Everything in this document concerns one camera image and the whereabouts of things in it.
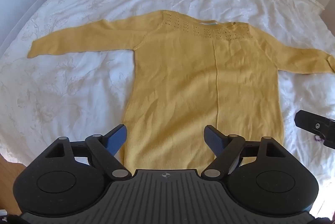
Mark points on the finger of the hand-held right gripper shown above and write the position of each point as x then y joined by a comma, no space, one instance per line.
308,123

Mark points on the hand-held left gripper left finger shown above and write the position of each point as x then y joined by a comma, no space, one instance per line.
117,139

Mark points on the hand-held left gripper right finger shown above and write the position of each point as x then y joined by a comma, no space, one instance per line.
213,139

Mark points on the yellow knit sweater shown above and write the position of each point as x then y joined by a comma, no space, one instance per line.
183,82

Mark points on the white floral bedspread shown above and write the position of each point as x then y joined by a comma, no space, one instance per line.
78,82

